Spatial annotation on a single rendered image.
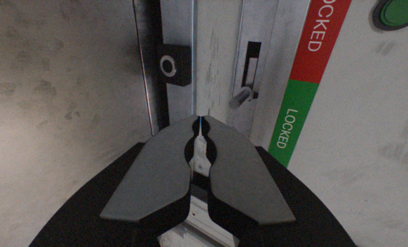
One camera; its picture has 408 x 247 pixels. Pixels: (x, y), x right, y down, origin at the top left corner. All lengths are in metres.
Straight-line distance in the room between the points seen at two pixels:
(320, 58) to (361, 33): 0.04
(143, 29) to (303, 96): 0.26
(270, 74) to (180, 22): 0.16
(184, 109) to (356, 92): 0.25
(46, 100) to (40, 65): 0.04
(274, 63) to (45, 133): 0.27
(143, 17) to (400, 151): 0.38
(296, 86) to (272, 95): 0.05
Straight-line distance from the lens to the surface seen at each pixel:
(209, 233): 0.48
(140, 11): 0.31
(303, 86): 0.25
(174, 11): 0.30
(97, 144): 0.29
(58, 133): 0.26
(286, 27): 0.21
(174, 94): 0.32
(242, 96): 0.23
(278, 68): 0.21
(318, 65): 0.25
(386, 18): 0.24
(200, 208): 0.42
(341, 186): 0.33
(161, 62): 0.29
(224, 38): 0.27
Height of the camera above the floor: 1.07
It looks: 24 degrees down
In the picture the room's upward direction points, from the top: 107 degrees clockwise
